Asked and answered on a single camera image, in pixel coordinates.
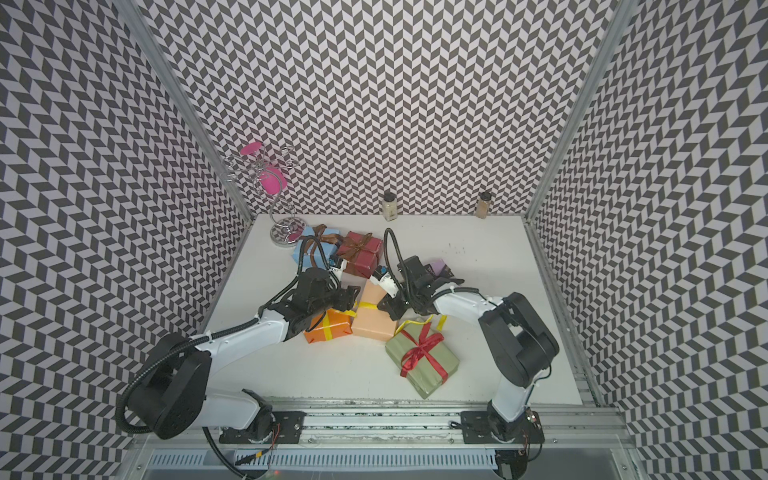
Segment purple gift box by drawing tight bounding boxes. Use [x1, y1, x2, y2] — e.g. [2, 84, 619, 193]
[426, 259, 446, 277]

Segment orange gift box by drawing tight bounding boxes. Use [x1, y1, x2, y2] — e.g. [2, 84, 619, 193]
[303, 309, 356, 344]

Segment yellow ribbon of peach box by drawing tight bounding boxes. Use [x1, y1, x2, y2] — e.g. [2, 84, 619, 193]
[352, 302, 447, 341]

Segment peach gift box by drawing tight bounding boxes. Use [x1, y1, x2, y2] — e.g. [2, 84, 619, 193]
[352, 280, 397, 342]

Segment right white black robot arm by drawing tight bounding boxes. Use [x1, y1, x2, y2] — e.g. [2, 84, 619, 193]
[374, 256, 560, 444]

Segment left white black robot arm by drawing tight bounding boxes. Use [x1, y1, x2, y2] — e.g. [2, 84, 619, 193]
[115, 267, 361, 439]

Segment yellow ribbon on orange box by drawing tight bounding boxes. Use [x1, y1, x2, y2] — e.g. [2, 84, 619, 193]
[321, 309, 356, 341]

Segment blue gift box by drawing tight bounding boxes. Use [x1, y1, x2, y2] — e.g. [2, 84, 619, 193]
[292, 225, 342, 271]

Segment brown ribbon on blue box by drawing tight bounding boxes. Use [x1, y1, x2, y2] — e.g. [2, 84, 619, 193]
[298, 224, 343, 259]

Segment red gift box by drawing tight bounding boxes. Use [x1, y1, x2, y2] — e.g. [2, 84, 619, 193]
[344, 234, 383, 278]

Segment red ribbon on green box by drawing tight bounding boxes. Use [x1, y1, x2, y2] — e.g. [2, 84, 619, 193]
[398, 323, 449, 383]

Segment green gift box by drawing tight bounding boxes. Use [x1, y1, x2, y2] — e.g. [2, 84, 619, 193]
[385, 323, 460, 399]

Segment light spice jar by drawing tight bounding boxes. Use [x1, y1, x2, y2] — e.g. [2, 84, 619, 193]
[381, 191, 398, 221]

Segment brown spice jar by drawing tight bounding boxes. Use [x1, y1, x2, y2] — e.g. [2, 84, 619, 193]
[475, 191, 493, 219]

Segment silver pink jewelry stand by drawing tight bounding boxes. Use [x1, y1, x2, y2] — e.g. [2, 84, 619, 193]
[224, 141, 306, 247]

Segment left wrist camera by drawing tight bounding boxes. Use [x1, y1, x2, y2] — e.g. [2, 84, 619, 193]
[330, 259, 348, 281]

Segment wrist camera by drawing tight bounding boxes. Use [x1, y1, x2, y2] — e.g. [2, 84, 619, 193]
[330, 259, 348, 281]
[370, 265, 400, 298]

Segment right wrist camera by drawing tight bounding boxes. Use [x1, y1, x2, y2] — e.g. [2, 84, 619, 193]
[370, 265, 400, 298]

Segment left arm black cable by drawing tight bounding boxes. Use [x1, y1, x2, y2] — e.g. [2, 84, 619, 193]
[298, 235, 332, 274]

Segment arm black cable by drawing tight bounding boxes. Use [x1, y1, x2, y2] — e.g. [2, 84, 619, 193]
[383, 227, 415, 289]
[298, 235, 332, 274]

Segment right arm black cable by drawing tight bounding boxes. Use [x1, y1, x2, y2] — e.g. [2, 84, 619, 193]
[383, 227, 415, 289]

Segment aluminium front rail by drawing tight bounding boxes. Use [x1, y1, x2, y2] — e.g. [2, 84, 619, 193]
[137, 398, 637, 451]

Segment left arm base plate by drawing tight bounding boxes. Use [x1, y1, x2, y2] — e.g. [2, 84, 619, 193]
[219, 411, 306, 446]

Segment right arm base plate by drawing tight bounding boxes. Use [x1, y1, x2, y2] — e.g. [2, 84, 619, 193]
[460, 408, 545, 445]

